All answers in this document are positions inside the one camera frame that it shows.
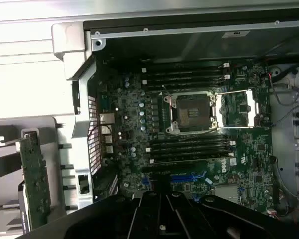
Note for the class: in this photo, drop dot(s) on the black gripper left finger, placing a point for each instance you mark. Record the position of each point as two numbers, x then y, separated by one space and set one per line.
144 219

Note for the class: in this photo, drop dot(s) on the silver socket cover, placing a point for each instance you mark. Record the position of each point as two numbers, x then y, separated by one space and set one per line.
250 109

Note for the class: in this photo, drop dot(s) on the silver chipset heatsink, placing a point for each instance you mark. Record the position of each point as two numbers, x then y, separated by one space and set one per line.
226 192

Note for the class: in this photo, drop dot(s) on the green motherboard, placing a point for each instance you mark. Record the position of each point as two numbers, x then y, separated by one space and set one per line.
254 149

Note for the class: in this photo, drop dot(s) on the grey parts rack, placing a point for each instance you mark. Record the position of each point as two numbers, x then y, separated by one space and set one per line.
5 154

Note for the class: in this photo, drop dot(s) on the black RAM slot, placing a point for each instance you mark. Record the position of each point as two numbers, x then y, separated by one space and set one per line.
189 146
187 86
189 139
189 159
189 152
187 72
187 65
187 80

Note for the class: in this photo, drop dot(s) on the thin metal locking lever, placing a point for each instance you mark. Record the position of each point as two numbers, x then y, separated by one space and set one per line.
241 127
234 92

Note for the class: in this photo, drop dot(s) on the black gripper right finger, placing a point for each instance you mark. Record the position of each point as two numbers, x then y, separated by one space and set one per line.
184 219

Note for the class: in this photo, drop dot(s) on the white case wall sticker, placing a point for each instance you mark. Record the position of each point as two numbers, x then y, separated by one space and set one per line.
235 35

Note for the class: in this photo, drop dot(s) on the blue expansion slot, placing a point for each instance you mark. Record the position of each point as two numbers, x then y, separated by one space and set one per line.
184 178

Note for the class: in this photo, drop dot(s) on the CPU socket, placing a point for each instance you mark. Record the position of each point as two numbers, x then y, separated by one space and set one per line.
189 112

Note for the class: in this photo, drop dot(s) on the black expansion slot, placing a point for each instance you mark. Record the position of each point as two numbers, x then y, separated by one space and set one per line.
169 168

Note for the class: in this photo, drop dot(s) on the open black PC case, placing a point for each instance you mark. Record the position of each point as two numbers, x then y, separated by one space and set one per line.
82 99

